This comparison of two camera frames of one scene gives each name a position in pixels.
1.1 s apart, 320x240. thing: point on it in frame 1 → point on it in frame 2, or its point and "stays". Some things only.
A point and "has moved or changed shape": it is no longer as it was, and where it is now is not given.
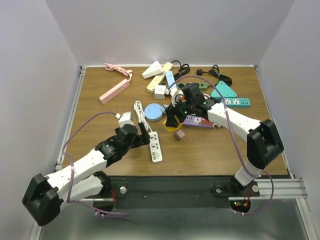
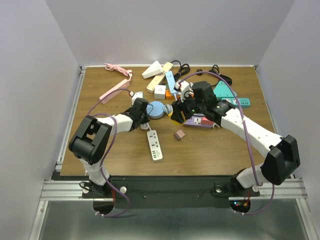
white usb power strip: x=155 y=150 stays
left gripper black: x=142 y=139 → x=146 y=119
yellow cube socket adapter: x=171 y=129 has moved or changed shape
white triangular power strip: x=155 y=68 stays
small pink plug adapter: x=179 y=134 stays
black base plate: x=175 y=191 stays
